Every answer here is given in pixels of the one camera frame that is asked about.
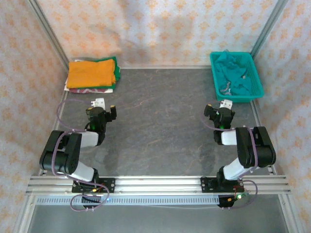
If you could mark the aluminium frame post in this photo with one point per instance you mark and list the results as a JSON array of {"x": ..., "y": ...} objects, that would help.
[
  {"x": 267, "y": 26},
  {"x": 48, "y": 31}
]

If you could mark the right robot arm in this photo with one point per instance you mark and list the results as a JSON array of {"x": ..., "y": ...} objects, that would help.
[{"x": 255, "y": 148}]

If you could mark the patterned fabric backdrop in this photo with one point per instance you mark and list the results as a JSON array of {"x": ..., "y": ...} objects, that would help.
[{"x": 155, "y": 24}]

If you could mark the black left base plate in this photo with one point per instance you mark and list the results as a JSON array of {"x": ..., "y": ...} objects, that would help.
[{"x": 110, "y": 185}]

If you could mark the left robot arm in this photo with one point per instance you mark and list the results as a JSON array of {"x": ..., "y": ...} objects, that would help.
[{"x": 60, "y": 155}]

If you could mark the orange folded t-shirt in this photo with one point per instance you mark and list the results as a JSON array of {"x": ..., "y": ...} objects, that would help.
[{"x": 90, "y": 72}]

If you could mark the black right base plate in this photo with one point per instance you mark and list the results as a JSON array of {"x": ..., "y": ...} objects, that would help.
[{"x": 205, "y": 185}]

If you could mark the teal t-shirt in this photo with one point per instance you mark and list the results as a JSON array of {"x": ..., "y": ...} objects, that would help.
[{"x": 233, "y": 72}]

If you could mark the aluminium mounting rail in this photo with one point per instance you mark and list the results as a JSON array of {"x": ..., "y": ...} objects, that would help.
[{"x": 158, "y": 185}]

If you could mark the green folded t-shirt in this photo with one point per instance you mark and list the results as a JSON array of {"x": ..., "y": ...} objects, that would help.
[{"x": 117, "y": 72}]

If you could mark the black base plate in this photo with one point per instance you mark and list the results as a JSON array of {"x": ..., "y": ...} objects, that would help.
[
  {"x": 110, "y": 185},
  {"x": 205, "y": 185}
]

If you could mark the teal plastic basket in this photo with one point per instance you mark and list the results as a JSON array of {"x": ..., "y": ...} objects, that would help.
[{"x": 233, "y": 99}]

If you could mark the red white patterned folded t-shirt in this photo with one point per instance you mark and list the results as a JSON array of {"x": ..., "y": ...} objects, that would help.
[{"x": 85, "y": 90}]

